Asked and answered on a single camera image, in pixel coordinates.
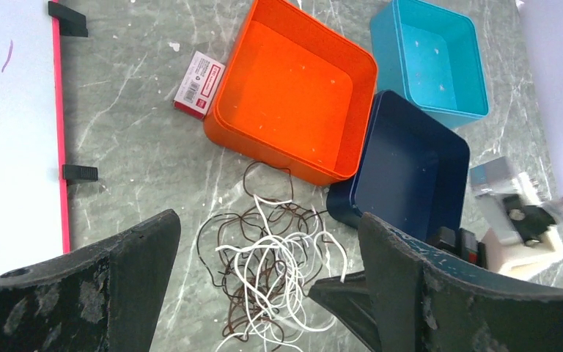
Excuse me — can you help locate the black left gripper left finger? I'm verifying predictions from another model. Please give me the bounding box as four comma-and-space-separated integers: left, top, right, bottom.
0, 209, 181, 351

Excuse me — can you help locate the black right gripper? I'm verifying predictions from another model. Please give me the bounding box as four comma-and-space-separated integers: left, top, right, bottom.
308, 227, 487, 351

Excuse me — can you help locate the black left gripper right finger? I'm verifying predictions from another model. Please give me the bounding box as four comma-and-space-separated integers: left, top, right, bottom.
358, 213, 563, 351

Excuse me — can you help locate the white cable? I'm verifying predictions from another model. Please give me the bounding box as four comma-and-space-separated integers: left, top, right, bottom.
213, 194, 350, 352

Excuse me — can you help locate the brown cable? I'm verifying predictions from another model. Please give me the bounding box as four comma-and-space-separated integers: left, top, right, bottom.
195, 161, 326, 352

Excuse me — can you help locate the dark blue plastic bin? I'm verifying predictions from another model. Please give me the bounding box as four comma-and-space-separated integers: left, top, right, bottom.
326, 90, 470, 241

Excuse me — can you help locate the pink-framed whiteboard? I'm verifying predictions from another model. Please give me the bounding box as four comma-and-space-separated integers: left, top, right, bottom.
0, 1, 70, 275

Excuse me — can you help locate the black whiteboard clip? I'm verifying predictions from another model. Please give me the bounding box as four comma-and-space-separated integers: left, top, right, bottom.
62, 164, 99, 186
48, 1, 89, 37

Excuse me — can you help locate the orange plastic bin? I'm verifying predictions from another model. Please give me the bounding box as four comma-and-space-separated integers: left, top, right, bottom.
203, 1, 378, 186

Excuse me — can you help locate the red and white small box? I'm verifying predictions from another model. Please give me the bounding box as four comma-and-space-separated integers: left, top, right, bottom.
173, 51, 226, 120

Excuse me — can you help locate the teal plastic bin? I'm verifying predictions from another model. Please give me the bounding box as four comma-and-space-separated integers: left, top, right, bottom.
369, 1, 490, 128

